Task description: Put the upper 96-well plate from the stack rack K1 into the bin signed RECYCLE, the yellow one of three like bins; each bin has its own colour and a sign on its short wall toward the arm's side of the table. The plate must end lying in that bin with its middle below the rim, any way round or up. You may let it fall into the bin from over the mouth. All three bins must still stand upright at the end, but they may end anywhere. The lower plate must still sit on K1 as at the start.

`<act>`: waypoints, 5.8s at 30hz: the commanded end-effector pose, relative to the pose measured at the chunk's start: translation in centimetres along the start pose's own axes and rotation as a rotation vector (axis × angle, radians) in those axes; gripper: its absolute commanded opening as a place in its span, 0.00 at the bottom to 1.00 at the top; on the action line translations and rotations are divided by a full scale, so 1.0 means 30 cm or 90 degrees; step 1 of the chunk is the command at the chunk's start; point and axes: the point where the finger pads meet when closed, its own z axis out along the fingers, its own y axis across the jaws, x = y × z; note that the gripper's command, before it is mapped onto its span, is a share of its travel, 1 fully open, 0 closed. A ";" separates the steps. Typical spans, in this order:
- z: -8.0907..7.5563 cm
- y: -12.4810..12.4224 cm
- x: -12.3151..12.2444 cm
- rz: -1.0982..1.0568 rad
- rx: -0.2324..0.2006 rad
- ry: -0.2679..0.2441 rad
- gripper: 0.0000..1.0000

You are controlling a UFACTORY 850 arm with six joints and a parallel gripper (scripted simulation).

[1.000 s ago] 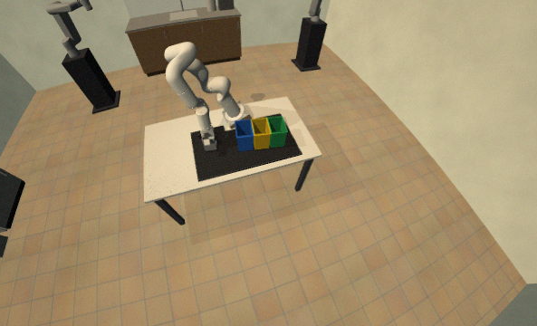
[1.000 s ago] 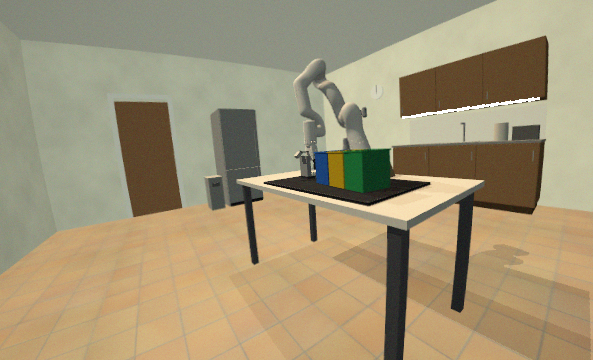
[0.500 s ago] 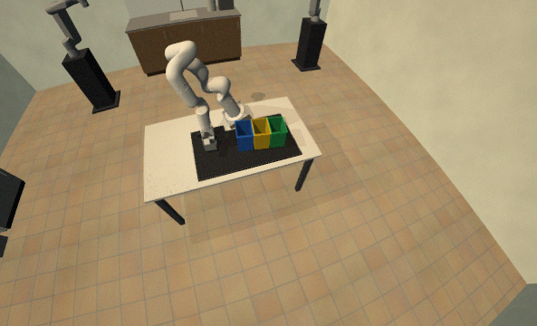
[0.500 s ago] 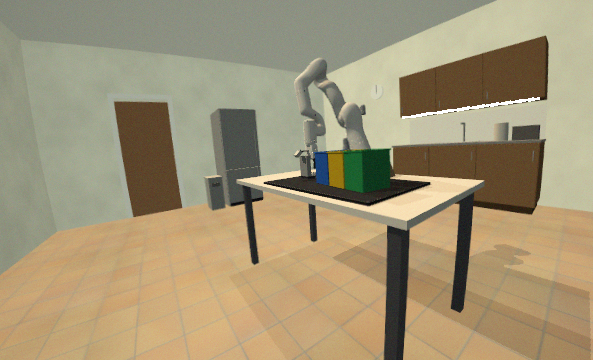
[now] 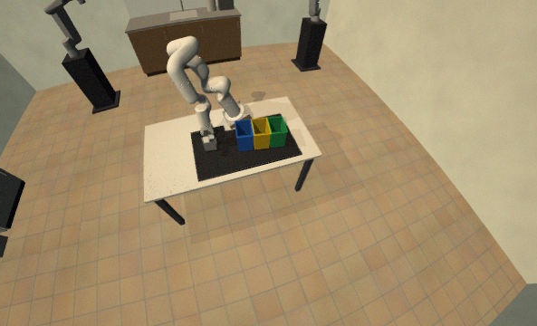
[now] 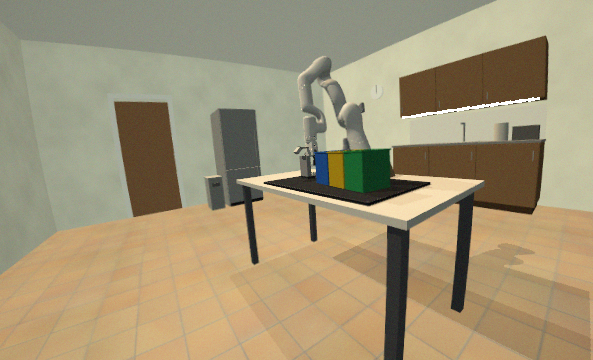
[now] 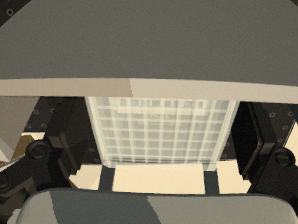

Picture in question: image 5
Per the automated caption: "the green bin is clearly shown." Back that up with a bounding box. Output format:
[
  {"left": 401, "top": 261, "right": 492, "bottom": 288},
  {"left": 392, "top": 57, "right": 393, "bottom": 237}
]
[{"left": 267, "top": 116, "right": 288, "bottom": 148}]

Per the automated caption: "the yellow open bin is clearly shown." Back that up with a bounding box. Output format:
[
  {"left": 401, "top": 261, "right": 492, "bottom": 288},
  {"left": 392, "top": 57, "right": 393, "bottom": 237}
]
[{"left": 251, "top": 118, "right": 272, "bottom": 150}]

